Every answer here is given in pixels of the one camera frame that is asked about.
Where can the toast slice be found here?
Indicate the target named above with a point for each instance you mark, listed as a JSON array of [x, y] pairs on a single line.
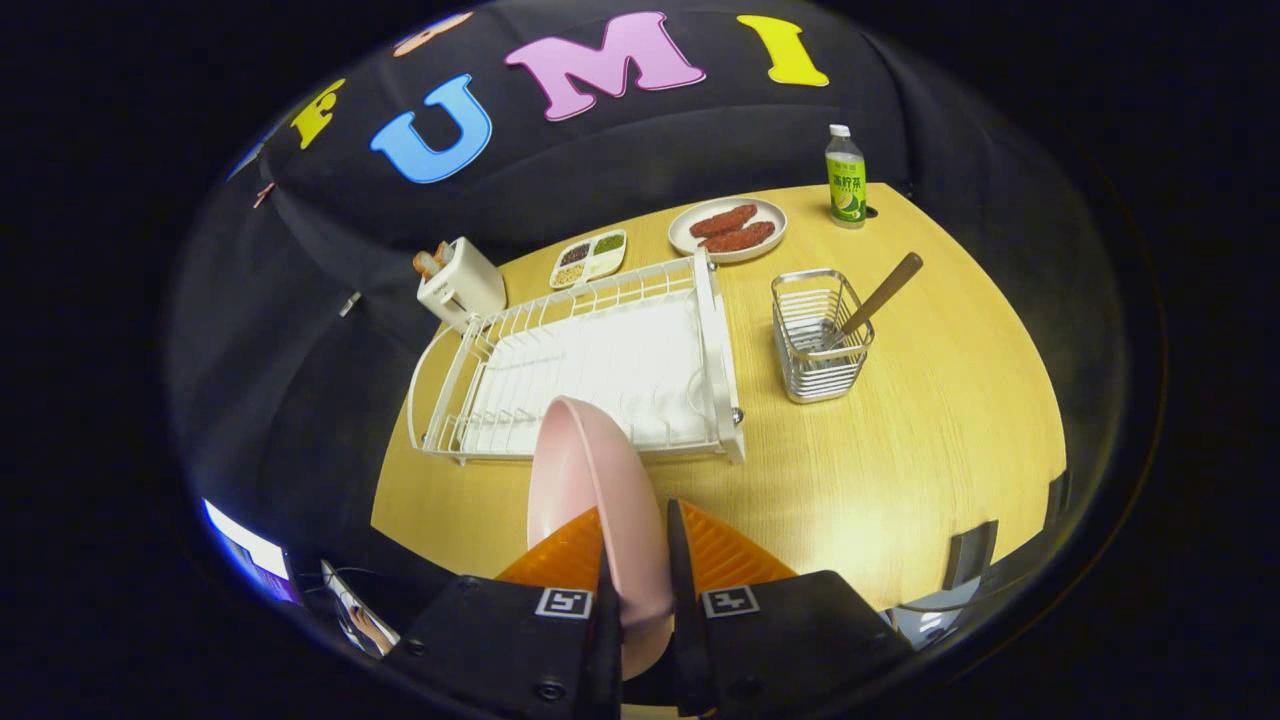
[[442, 253], [426, 264]]

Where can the bright monitor screen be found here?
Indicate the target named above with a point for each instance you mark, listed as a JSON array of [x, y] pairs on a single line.
[[245, 550]]

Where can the green tea bottle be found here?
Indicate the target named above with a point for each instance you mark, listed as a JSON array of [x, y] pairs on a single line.
[[846, 190]]

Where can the pink plate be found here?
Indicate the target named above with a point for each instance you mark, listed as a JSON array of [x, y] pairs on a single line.
[[600, 470]]

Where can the white divided bean tray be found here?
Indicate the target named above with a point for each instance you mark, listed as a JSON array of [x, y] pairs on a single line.
[[588, 260]]

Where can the white plate with meat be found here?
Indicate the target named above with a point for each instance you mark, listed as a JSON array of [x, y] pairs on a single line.
[[680, 238]]

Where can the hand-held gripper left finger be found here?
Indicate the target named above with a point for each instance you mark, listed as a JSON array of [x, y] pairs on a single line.
[[605, 650]]

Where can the white toaster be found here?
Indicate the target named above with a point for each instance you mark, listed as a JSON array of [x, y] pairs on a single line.
[[470, 285]]

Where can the silver clip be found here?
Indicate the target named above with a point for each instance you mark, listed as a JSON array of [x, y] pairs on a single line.
[[349, 304]]

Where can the black backdrop cloth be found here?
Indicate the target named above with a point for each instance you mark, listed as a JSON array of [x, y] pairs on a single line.
[[600, 150]]

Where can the brown meat piece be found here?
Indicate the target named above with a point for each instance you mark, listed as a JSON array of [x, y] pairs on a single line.
[[723, 221], [738, 238]]

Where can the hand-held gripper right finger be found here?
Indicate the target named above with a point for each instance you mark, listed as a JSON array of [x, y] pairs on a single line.
[[685, 620]]

